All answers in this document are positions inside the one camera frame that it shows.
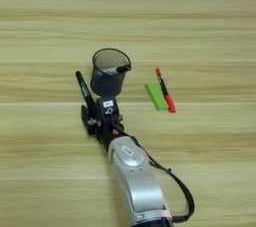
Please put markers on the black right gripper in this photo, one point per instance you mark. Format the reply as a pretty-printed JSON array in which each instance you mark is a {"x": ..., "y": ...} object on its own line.
[{"x": 106, "y": 129}]

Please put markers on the grey marker with black cap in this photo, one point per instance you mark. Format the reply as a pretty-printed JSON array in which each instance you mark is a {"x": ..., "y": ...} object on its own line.
[{"x": 118, "y": 69}]

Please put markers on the green eraser block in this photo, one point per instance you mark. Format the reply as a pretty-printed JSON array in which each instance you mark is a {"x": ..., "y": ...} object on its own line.
[{"x": 156, "y": 97}]

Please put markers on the red and black marker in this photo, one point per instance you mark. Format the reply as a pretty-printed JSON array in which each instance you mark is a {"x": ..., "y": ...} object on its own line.
[{"x": 165, "y": 92}]

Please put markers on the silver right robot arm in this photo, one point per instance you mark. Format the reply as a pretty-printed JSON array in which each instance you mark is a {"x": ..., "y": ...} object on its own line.
[{"x": 140, "y": 181}]

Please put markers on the black box with white label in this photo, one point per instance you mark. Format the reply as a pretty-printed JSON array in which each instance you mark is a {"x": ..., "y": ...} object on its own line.
[{"x": 108, "y": 106}]

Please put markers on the black mesh pen cup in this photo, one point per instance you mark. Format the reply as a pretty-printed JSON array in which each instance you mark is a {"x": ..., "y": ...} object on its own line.
[{"x": 106, "y": 84}]

